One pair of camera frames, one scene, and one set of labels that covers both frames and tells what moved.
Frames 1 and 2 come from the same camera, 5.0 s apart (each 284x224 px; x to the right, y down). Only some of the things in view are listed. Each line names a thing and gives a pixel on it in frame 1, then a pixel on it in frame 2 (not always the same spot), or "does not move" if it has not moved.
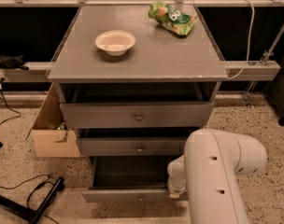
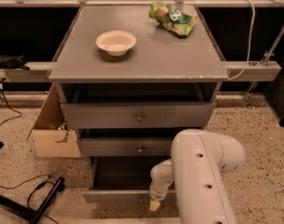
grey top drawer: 130,115 does not move
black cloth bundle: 5,62 does not move
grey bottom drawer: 130,179 does not move
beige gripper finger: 173,195 -> 154,205
